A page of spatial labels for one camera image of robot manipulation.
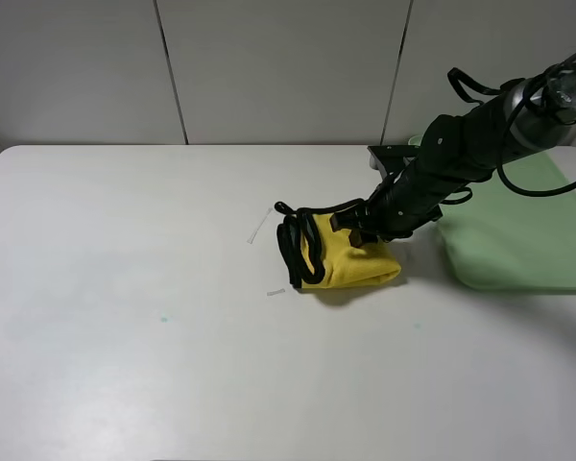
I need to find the light green tray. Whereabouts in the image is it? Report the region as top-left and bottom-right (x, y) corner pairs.
(406, 133), (576, 293)

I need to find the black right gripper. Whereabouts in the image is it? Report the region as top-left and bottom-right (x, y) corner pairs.
(330, 184), (444, 246)

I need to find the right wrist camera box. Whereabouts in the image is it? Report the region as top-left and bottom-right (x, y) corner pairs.
(368, 144), (420, 179)

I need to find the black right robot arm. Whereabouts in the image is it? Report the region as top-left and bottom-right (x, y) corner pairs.
(330, 53), (576, 247)

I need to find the yellow towel with black trim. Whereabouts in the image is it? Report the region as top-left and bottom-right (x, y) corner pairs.
(274, 199), (401, 290)

